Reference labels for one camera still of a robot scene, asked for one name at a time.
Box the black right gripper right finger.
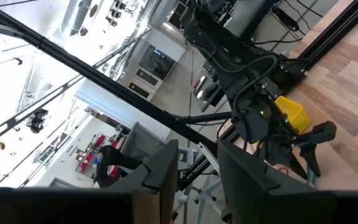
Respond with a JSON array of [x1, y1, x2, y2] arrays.
[[218, 140, 280, 224]]

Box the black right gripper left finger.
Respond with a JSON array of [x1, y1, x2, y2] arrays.
[[109, 139, 179, 224]]

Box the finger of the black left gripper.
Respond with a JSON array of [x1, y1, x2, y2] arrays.
[[286, 146, 322, 181], [294, 120, 337, 149]]

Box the blue rubber band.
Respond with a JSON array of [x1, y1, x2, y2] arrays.
[[306, 167, 319, 188]]

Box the yellow plastic basket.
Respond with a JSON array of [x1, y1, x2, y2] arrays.
[[273, 95, 313, 135]]

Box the grey framed display screen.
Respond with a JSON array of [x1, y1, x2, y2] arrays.
[[121, 121, 167, 162]]

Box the white stand legs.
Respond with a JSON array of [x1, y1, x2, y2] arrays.
[[172, 146, 226, 224]]

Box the white cabinet with appliances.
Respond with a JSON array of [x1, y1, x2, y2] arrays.
[[118, 26, 188, 102]]

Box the grey computer case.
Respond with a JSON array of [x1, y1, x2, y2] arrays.
[[224, 0, 276, 40]]

